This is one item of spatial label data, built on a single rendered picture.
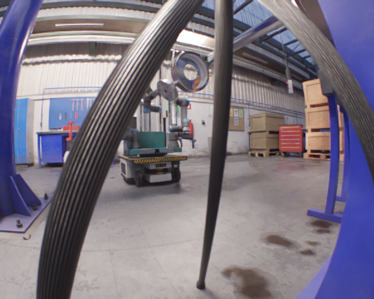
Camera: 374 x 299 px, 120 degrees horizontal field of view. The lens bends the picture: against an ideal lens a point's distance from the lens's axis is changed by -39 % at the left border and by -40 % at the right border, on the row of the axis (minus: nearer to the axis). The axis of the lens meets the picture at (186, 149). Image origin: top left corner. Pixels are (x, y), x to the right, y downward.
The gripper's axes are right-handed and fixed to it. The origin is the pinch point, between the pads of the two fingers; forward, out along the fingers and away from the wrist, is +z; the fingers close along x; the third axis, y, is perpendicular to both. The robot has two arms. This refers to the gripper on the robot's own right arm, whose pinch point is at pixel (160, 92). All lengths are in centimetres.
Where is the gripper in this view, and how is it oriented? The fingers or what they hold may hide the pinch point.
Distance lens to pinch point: 152.6
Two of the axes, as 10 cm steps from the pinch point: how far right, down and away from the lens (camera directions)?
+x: -6.3, 6.8, -3.8
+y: 5.1, 7.2, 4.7
